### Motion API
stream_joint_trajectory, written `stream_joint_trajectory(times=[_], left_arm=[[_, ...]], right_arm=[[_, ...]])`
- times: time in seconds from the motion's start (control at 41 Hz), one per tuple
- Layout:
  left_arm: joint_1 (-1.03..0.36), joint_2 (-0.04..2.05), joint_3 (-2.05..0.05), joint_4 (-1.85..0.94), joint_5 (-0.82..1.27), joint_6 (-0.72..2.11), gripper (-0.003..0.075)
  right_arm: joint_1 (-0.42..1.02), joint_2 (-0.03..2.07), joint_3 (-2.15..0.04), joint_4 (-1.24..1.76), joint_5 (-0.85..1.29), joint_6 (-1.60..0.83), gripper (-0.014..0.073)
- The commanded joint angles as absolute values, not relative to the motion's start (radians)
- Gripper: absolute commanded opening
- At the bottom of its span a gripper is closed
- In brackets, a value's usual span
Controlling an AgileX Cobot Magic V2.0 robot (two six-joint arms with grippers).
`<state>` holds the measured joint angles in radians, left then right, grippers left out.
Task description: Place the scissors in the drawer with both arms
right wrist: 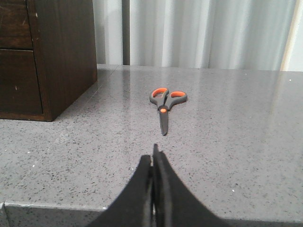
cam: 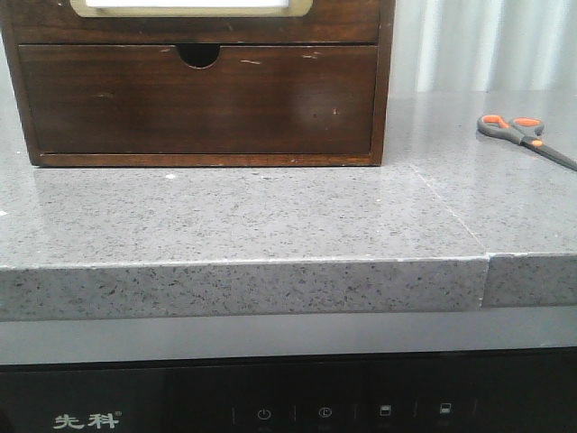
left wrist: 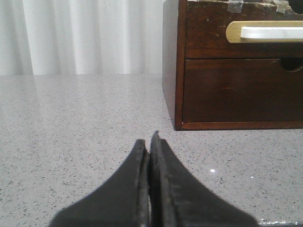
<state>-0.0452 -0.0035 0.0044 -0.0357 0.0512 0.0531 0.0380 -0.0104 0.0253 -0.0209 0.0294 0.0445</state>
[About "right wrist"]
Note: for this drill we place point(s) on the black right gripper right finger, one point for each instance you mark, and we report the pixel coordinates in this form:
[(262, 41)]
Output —
[(175, 205)]

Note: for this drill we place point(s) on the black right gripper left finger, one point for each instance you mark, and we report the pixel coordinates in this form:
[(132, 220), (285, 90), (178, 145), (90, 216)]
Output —
[(133, 206)]

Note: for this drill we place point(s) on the orange and grey scissors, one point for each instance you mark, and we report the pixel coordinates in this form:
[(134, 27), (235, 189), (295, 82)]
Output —
[(165, 100)]

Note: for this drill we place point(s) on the dark wooden drawer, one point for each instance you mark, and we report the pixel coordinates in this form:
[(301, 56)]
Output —
[(14, 25), (19, 89)]

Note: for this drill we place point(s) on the dark wooden drawer cabinet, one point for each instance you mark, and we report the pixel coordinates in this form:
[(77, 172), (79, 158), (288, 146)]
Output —
[(63, 41)]

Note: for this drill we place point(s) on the white pleated curtain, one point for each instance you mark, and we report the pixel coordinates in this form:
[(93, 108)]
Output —
[(221, 34)]

